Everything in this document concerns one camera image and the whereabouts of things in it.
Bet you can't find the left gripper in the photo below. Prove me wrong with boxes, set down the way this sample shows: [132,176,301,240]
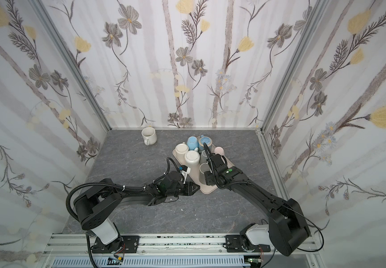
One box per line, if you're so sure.
[166,181,202,198]

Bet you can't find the pink mug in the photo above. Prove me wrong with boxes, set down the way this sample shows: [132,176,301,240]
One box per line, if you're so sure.
[214,147,225,156]

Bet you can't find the blue butterfly mug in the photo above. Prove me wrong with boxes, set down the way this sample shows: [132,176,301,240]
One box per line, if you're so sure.
[197,135,213,152]

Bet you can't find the cream yellow mug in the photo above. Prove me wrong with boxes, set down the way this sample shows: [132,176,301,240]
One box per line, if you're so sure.
[141,127,157,146]

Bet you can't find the large grey mug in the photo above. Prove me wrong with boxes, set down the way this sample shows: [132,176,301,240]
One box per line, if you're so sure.
[198,163,210,185]

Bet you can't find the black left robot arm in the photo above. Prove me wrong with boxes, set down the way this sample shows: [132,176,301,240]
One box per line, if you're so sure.
[66,171,200,246]

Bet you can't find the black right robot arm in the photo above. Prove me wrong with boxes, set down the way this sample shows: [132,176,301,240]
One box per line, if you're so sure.
[206,153,311,256]

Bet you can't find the small grey mug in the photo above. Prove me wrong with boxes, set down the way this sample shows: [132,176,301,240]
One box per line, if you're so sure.
[200,150,210,164]

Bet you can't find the white ribbed-bottom mug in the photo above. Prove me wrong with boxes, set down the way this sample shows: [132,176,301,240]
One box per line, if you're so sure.
[184,150,200,169]

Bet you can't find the white smooth mug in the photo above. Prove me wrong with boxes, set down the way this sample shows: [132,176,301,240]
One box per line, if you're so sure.
[175,143,189,165]

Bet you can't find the plain light blue mug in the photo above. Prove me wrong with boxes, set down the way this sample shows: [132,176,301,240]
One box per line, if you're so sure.
[187,136,199,151]

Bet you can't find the cream plastic tray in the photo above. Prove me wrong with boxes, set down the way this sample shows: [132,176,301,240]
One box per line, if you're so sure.
[172,149,217,194]

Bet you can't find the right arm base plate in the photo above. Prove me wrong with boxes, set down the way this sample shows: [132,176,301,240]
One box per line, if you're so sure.
[223,234,272,253]

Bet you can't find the white vented cable duct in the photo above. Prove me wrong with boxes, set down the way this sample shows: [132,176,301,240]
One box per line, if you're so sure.
[50,256,252,268]

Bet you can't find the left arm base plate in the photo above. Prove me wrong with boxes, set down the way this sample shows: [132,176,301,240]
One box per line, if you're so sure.
[91,236,140,253]

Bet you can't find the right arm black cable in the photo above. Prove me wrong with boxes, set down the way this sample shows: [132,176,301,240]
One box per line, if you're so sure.
[289,210,325,253]

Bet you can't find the aluminium mounting rail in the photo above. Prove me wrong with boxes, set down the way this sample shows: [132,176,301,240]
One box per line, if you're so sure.
[42,232,317,257]

